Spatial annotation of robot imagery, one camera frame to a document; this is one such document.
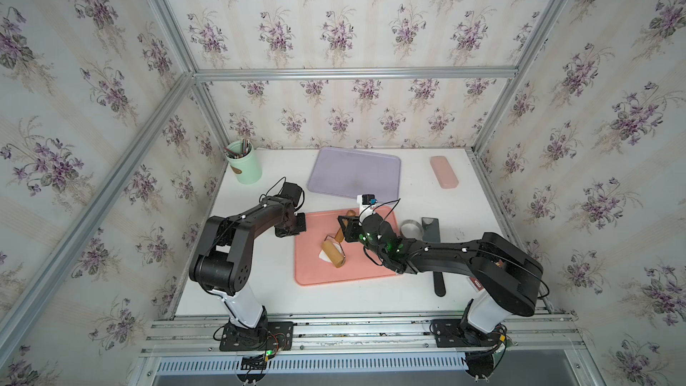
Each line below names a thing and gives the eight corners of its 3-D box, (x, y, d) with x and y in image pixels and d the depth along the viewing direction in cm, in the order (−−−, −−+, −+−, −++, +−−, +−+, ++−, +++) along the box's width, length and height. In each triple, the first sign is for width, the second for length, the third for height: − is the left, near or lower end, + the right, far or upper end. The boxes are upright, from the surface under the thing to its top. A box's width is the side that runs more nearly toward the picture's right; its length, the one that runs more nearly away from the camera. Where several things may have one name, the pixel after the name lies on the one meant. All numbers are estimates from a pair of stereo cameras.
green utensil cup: (235, 186, 111) (221, 158, 98) (241, 167, 117) (229, 139, 104) (259, 186, 111) (248, 159, 98) (264, 167, 117) (254, 139, 105)
